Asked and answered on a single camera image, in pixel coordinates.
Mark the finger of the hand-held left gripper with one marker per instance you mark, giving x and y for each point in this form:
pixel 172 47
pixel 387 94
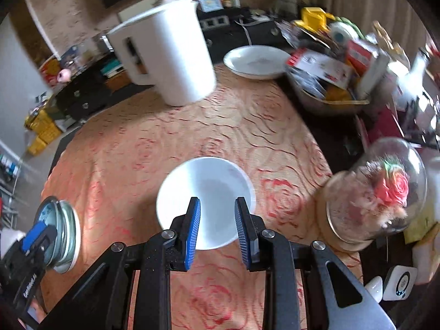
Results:
pixel 34 237

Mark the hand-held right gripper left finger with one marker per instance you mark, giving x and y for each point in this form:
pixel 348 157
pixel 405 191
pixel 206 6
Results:
pixel 194 233

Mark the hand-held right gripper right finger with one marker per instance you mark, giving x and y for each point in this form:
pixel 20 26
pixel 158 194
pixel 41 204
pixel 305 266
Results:
pixel 241 233

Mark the dark blue patterned bowl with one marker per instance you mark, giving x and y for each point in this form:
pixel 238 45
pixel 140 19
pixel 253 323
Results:
pixel 48 211

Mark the wide stainless steel bowl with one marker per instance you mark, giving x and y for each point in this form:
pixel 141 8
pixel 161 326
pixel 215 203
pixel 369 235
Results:
pixel 68 240

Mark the white ceramic bowl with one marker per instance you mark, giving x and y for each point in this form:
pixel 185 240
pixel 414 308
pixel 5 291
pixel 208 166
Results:
pixel 206 182

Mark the yellow plastic crate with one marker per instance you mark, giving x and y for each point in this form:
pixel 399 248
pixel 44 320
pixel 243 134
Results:
pixel 36 146
pixel 50 133
pixel 36 120

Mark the rose-pattern tablecloth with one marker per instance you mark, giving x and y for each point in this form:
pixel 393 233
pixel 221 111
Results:
pixel 137 144

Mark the glass dome with rose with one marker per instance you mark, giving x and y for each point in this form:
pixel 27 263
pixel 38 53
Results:
pixel 371 192

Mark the black TV cabinet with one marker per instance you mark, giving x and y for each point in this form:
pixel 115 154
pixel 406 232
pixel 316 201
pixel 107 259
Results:
pixel 86 96

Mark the metal basin with packets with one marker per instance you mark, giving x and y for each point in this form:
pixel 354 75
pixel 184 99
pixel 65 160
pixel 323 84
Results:
pixel 323 105

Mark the pink piggy bank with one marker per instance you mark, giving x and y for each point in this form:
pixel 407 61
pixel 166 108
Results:
pixel 64 76

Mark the white round speaker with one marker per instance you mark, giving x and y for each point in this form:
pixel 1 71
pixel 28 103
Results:
pixel 400 282

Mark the red and gold gift box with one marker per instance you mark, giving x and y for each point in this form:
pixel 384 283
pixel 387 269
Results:
pixel 50 70

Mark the small white plate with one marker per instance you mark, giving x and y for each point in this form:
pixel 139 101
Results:
pixel 257 62

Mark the red and white box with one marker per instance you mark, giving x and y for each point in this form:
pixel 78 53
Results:
pixel 319 67

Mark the white tape roll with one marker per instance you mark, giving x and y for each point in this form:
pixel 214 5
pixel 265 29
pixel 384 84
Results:
pixel 342 34

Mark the yellow plastic toy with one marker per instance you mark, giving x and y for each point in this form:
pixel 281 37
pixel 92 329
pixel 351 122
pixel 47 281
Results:
pixel 314 19

